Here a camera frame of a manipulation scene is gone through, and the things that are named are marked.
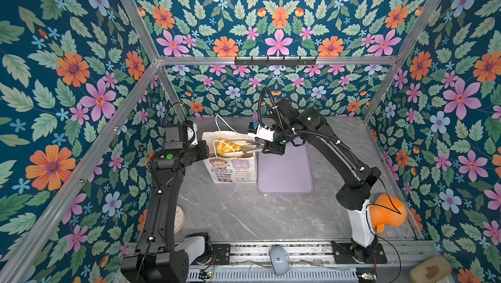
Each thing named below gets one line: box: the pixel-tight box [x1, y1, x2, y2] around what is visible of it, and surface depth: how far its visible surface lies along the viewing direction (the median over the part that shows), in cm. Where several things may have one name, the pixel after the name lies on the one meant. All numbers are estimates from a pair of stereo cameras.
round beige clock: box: [174, 205, 186, 235], surface depth 81 cm
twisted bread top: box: [215, 138, 243, 154], surface depth 78 cm
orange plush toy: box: [368, 194, 408, 234], surface depth 78 cm
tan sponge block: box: [409, 254, 453, 283], surface depth 69 cm
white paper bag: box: [201, 130, 258, 184], surface depth 80 cm
